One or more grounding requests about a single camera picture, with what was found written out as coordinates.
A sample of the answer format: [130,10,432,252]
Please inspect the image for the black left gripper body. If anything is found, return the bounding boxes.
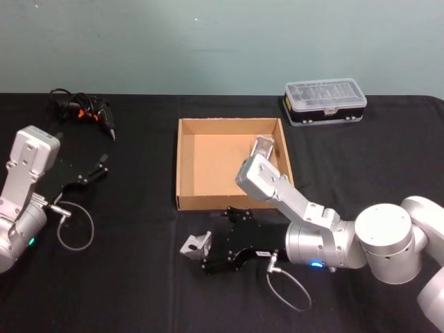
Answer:
[33,155,89,203]

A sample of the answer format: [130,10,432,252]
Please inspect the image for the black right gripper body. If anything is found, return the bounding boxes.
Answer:
[221,219,291,267]

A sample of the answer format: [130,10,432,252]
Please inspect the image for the grey metal bracket piece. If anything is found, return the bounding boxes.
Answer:
[179,230,214,262]

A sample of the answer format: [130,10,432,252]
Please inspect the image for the shallow brown cardboard tray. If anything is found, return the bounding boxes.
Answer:
[176,117,296,212]

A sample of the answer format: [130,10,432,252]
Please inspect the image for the small silver metal piece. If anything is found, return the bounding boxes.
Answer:
[249,135,275,160]

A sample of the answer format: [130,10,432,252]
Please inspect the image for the black table cloth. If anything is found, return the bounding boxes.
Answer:
[0,92,444,333]

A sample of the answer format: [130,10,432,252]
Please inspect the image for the clear plastic case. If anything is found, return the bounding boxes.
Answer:
[282,76,368,127]

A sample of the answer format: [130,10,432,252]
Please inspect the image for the black corded tool orange parts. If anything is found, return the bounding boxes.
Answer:
[48,88,118,142]

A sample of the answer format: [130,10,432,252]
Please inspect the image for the thin left gripper cable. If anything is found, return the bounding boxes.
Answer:
[48,200,96,252]

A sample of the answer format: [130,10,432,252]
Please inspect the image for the thin gripper cable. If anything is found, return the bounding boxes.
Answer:
[48,200,96,252]
[266,252,313,312]

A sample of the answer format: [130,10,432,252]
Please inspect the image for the thin right gripper cable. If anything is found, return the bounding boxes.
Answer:
[266,252,313,312]

